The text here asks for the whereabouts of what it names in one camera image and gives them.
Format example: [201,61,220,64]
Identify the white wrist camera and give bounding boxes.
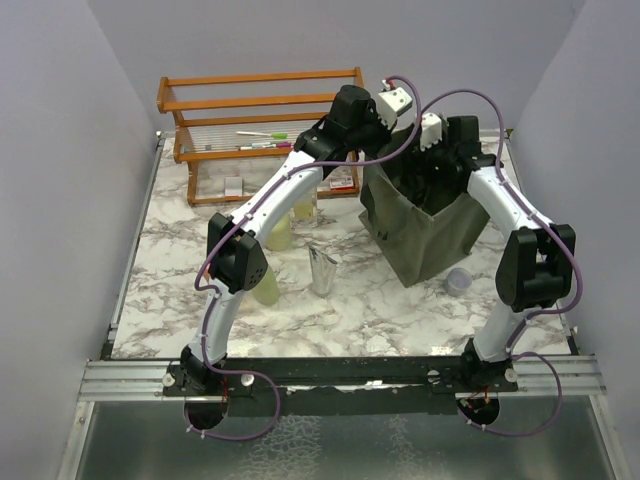
[374,87,413,129]
[419,112,443,151]

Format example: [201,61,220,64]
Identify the purple cable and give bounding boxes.
[417,88,586,436]
[183,75,424,441]

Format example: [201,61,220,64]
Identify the green lotion bottle white cap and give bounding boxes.
[266,214,293,252]

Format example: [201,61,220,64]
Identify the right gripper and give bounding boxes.
[400,131,455,191]

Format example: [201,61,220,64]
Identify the pink green marker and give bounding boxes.
[237,142,293,151]

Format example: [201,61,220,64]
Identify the green white marker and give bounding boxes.
[235,131,288,140]

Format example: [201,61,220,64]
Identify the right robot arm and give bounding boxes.
[401,112,578,391]

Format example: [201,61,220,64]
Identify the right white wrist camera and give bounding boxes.
[419,112,443,151]

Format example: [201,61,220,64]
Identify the red white small box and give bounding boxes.
[329,176,355,191]

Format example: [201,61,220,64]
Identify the silver foil pouch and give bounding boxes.
[308,246,338,298]

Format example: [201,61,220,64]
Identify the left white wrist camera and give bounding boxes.
[374,87,413,129]

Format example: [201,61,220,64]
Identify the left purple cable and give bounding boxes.
[183,75,424,441]

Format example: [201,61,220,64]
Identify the green bottle beige cap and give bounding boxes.
[252,266,280,306]

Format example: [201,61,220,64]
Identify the small purple jar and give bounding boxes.
[444,267,473,297]

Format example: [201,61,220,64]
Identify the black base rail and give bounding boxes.
[163,356,518,417]

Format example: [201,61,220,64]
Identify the green canvas bag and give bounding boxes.
[359,115,496,288]

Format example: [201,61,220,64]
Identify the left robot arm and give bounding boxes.
[180,76,421,395]

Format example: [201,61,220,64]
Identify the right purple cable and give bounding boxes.
[417,88,586,436]

